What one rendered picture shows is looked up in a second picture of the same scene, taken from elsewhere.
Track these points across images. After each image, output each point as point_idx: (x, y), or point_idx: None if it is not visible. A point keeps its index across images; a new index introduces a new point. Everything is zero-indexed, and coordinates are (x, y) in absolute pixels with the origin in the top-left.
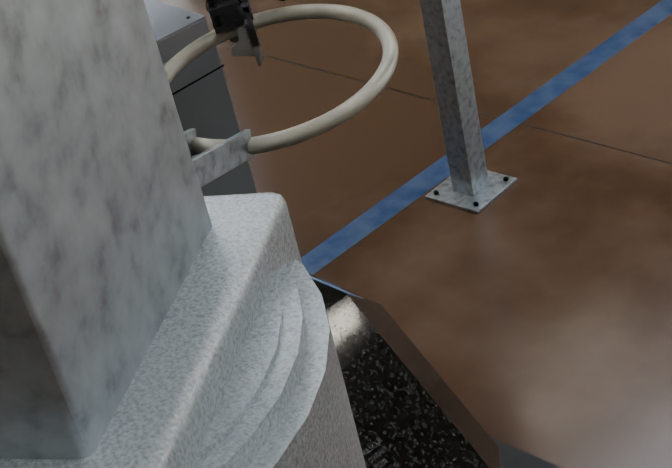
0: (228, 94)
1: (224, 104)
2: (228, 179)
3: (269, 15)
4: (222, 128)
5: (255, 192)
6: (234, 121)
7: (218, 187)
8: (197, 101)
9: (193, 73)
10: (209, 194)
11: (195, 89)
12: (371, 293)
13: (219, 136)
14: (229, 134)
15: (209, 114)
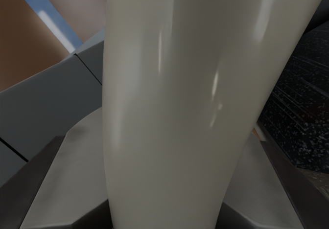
0: (6, 93)
1: (21, 97)
2: (79, 83)
3: (254, 123)
4: (46, 95)
5: (74, 57)
6: (33, 81)
7: (88, 92)
8: (36, 136)
9: (3, 157)
10: (95, 99)
11: (23, 145)
12: None
13: (55, 98)
14: (48, 86)
15: (41, 115)
